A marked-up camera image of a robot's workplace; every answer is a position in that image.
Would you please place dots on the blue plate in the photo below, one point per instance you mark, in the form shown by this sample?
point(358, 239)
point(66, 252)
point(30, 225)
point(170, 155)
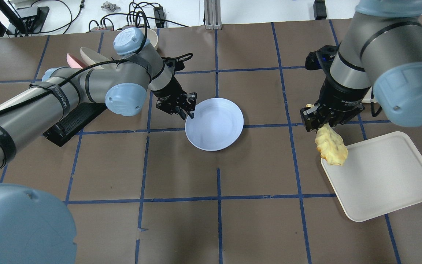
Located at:
point(217, 124)

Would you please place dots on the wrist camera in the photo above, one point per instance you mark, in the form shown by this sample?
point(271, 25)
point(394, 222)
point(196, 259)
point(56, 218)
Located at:
point(322, 58)
point(176, 64)

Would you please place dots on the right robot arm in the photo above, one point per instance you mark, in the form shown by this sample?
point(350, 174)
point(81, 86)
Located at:
point(381, 53)

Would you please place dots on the small metal clamp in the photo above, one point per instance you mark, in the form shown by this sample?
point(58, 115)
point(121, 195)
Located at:
point(110, 7)

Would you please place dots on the white rectangular tray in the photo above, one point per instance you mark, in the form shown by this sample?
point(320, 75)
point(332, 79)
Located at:
point(381, 175)

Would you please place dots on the cream plate in rack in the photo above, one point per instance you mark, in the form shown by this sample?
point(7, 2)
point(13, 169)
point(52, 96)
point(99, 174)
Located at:
point(91, 57)

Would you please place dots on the black power brick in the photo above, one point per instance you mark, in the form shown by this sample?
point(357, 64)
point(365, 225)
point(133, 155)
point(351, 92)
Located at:
point(159, 17)

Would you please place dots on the pink plate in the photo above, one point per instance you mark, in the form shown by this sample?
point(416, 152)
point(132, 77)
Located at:
point(74, 62)

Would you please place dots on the cream bowl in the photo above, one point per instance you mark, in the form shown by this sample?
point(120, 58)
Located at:
point(152, 36)

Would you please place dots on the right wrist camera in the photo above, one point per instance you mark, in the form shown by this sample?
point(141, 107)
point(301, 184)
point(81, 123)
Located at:
point(322, 58)

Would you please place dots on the aluminium frame post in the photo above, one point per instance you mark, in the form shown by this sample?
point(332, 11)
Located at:
point(212, 14)

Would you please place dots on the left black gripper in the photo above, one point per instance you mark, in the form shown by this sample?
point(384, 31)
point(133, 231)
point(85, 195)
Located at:
point(169, 91)

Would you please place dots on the black dish rack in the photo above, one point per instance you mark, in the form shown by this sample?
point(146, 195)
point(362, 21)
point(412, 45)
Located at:
point(73, 123)

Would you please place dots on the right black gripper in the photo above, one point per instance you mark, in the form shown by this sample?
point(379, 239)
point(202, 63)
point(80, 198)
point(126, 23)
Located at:
point(337, 96)

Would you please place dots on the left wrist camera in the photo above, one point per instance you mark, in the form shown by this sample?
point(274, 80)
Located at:
point(176, 64)

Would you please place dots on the black power adapter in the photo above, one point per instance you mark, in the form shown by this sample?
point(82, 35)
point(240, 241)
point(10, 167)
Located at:
point(319, 10)

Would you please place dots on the black monitor stand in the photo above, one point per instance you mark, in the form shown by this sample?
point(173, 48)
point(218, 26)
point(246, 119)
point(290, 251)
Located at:
point(25, 20)

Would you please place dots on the round cream plate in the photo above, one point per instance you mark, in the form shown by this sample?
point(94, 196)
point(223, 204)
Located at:
point(369, 97)

